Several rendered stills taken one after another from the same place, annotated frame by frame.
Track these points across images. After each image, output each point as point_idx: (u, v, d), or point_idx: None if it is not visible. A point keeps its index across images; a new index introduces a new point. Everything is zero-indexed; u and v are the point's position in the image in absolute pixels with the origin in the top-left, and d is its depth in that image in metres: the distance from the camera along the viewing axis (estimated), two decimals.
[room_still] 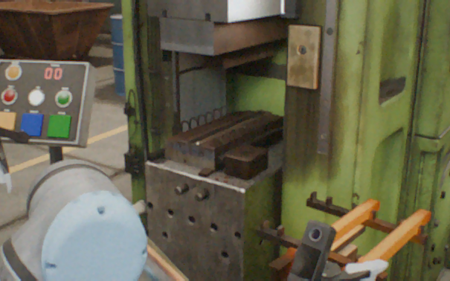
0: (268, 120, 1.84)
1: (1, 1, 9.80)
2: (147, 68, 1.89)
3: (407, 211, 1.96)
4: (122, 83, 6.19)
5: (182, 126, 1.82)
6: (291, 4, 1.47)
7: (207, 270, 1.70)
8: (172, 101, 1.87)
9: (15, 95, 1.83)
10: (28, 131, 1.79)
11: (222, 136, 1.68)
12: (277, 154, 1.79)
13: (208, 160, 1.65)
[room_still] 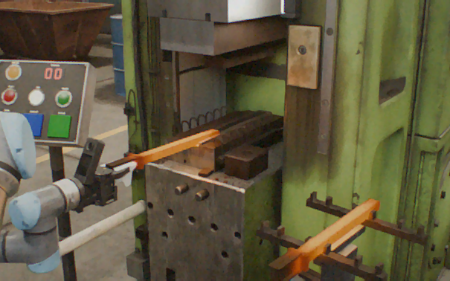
0: (268, 120, 1.84)
1: (1, 1, 9.80)
2: (147, 68, 1.89)
3: (407, 211, 1.96)
4: (122, 83, 6.19)
5: (182, 126, 1.82)
6: (291, 4, 1.47)
7: (207, 270, 1.70)
8: (172, 101, 1.87)
9: (15, 95, 1.83)
10: None
11: (222, 136, 1.68)
12: (277, 154, 1.79)
13: (208, 160, 1.65)
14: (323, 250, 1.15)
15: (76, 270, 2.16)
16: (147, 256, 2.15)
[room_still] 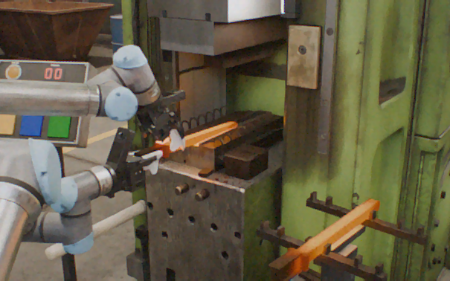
0: (268, 120, 1.84)
1: (1, 1, 9.80)
2: None
3: (407, 211, 1.96)
4: None
5: None
6: (291, 4, 1.47)
7: (207, 270, 1.70)
8: None
9: None
10: (28, 131, 1.79)
11: (222, 136, 1.68)
12: (277, 154, 1.79)
13: (208, 160, 1.65)
14: (323, 250, 1.15)
15: (76, 270, 2.16)
16: (147, 256, 2.15)
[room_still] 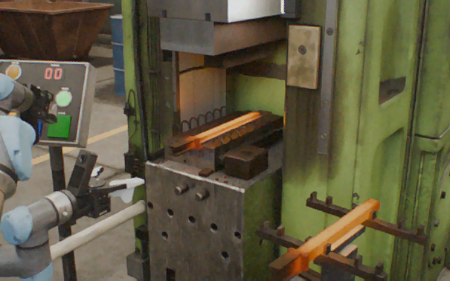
0: (268, 120, 1.84)
1: (1, 1, 9.80)
2: (147, 68, 1.89)
3: (407, 211, 1.96)
4: (122, 83, 6.19)
5: (182, 126, 1.82)
6: (291, 4, 1.47)
7: (207, 270, 1.70)
8: (172, 101, 1.87)
9: None
10: None
11: (222, 136, 1.68)
12: (277, 154, 1.79)
13: (208, 160, 1.65)
14: (323, 250, 1.15)
15: (76, 270, 2.16)
16: (147, 256, 2.15)
